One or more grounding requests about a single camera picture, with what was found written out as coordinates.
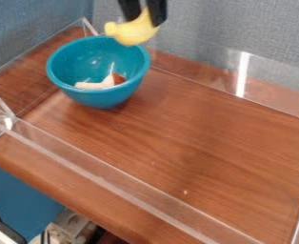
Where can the blue plastic bowl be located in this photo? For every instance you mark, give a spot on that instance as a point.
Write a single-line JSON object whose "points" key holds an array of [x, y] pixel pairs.
{"points": [[86, 60]]}

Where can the white object under table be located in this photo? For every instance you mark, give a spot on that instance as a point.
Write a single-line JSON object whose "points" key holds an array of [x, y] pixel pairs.
{"points": [[70, 228]]}

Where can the clear acrylic barrier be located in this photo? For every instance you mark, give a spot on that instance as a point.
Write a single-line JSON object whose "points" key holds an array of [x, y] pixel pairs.
{"points": [[190, 164]]}

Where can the yellow toy banana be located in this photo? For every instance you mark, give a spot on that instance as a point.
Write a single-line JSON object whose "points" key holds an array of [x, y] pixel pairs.
{"points": [[134, 32]]}

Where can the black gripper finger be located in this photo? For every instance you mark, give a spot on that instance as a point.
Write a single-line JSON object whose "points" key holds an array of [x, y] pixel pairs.
{"points": [[157, 11], [130, 8]]}

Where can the white and brown toy mushroom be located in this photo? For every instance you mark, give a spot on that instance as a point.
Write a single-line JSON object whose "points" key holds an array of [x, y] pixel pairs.
{"points": [[112, 80]]}

